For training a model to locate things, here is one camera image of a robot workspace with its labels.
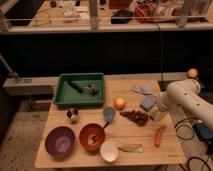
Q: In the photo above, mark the dark grape bunch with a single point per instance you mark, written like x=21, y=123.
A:
x=137, y=117

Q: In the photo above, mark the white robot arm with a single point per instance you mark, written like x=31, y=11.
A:
x=184, y=94

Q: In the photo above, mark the black power adapter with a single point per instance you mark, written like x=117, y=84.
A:
x=203, y=132

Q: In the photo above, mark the grey metal bracket clamp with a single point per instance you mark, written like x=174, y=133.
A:
x=13, y=74

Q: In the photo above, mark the green plastic tray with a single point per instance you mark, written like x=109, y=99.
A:
x=65, y=95

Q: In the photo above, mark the light blue cloth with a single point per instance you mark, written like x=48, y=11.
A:
x=144, y=90

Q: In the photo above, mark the blue sponge block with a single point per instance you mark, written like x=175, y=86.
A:
x=148, y=102

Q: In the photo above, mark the red tool on shelf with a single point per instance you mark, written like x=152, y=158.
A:
x=144, y=13

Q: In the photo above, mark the black object on shelf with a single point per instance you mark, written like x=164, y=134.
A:
x=121, y=17

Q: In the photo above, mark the wooden table board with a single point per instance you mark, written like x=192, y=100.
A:
x=121, y=131

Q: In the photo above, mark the red bowl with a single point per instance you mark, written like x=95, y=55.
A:
x=91, y=137

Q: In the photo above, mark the purple bowl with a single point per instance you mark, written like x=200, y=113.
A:
x=60, y=141

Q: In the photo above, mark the orange apple fruit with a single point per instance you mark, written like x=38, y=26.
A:
x=119, y=104

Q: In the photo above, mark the orange ball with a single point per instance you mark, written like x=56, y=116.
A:
x=192, y=73

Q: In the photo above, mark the white small bowl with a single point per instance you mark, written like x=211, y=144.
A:
x=109, y=151

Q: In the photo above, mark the black marker pen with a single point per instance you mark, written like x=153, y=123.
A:
x=75, y=86

